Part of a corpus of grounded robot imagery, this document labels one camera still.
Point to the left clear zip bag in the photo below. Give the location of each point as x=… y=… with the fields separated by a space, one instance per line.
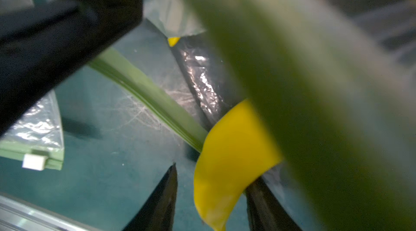
x=36 y=139

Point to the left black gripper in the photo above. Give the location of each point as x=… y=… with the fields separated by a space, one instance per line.
x=44 y=45

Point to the aluminium front rail frame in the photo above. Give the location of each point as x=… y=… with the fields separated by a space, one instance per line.
x=19 y=215

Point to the green printed zip bag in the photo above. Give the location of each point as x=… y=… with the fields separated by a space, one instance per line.
x=341 y=116

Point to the yellow banana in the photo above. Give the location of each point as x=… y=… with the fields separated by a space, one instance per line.
x=237 y=151

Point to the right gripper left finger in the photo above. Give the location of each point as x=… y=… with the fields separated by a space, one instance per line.
x=157 y=213

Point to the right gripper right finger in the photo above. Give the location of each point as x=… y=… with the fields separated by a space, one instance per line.
x=264 y=211

